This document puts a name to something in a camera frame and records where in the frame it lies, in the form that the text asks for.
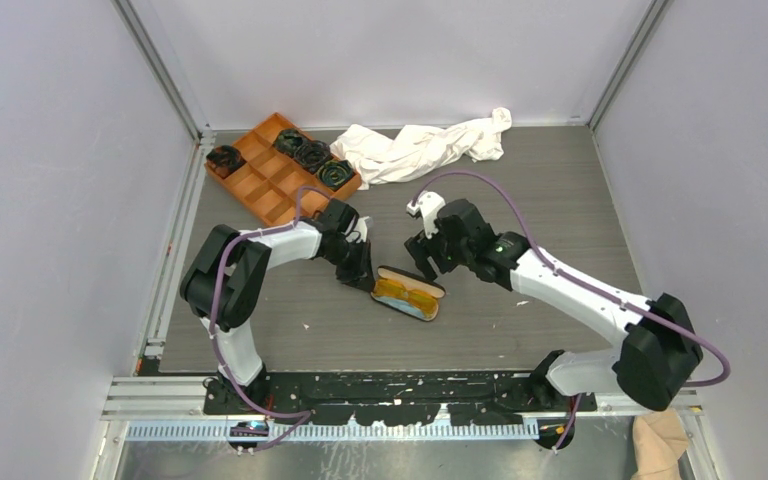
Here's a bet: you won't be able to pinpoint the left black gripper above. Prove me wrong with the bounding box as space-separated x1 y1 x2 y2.
323 238 376 294

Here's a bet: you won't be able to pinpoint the orange sunglasses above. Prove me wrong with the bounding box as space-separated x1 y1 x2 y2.
371 279 439 311

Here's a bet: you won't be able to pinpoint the blue cleaning cloth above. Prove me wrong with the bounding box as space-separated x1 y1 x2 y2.
373 296 438 322

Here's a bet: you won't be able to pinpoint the black glasses case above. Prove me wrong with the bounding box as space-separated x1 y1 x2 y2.
370 265 446 322

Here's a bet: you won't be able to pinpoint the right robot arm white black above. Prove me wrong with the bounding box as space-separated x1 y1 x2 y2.
405 192 703 411

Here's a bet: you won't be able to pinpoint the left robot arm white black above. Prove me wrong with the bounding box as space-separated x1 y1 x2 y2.
179 200 375 414

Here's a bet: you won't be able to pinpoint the white crumpled cloth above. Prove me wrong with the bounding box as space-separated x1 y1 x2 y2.
330 107 513 190

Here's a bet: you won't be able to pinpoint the black coiled item right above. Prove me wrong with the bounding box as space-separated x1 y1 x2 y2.
316 160 355 192

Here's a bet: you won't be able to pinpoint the black coiled item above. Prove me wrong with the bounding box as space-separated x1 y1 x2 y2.
206 145 246 179
273 128 309 158
293 140 333 174
316 160 355 192

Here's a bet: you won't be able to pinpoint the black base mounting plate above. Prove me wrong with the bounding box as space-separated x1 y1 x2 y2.
202 370 596 427

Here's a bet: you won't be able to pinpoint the black coiled item middle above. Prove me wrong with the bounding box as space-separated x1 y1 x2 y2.
293 140 333 174

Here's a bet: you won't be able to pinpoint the orange compartment tray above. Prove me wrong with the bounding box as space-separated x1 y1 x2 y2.
205 113 361 227

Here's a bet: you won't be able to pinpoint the black coiled item top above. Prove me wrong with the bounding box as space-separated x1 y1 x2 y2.
273 128 309 158

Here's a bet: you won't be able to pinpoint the black coiled item far left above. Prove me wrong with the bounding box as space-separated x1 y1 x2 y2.
206 145 246 179

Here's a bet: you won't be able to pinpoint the beige cloth bottom right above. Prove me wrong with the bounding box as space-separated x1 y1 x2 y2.
632 409 689 480

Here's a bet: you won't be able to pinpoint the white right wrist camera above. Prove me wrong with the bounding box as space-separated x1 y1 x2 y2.
406 190 446 239

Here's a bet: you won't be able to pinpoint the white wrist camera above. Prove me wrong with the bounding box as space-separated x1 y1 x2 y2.
353 216 373 242
406 190 446 239

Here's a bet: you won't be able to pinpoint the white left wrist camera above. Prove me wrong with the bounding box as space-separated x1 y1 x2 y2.
353 216 373 242

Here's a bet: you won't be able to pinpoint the aluminium frame rail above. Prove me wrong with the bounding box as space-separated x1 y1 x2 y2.
101 129 216 421

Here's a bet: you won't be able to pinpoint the white slotted cable duct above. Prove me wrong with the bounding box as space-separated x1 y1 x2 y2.
125 419 539 442

